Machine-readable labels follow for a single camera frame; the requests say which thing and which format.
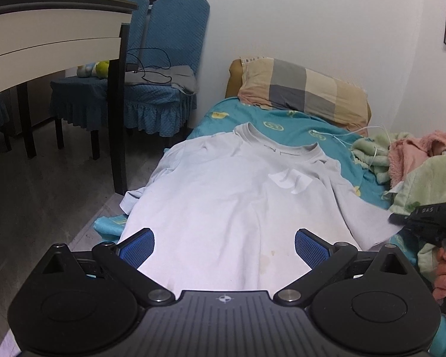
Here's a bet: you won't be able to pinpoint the plaid pillow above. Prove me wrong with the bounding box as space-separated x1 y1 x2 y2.
225 57 371 137

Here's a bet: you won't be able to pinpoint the blue covered chair far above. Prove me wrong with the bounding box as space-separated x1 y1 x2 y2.
126 0 150 65

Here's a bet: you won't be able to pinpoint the grey cloth on chair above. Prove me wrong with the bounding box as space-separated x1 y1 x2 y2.
125 65 198 94

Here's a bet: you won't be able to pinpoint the pink fleece blanket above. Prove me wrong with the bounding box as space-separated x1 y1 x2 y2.
388 131 446 187

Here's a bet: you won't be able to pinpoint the teal patterned bed sheet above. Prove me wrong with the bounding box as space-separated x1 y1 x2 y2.
92 97 446 357

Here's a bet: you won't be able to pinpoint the white t-shirt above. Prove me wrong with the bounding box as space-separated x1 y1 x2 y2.
121 123 397 294

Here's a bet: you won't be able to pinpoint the yellow green plush toy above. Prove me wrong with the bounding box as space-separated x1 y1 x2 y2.
76 60 109 79

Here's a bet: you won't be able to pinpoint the green cartoon fleece blanket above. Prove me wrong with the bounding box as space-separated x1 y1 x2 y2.
350 131 446 283

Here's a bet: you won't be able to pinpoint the white black desk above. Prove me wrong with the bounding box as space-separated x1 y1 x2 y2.
0 0 138 194

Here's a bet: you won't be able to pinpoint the blue covered chair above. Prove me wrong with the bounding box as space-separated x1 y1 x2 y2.
51 0 210 159
126 0 150 65

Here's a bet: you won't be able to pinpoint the blue covered chair near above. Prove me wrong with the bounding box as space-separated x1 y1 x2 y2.
51 0 210 159

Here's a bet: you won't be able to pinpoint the white charging cable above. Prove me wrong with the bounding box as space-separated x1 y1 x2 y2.
307 124 392 172

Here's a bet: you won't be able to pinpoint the person right hand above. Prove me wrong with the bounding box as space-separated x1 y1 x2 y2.
433 248 446 300

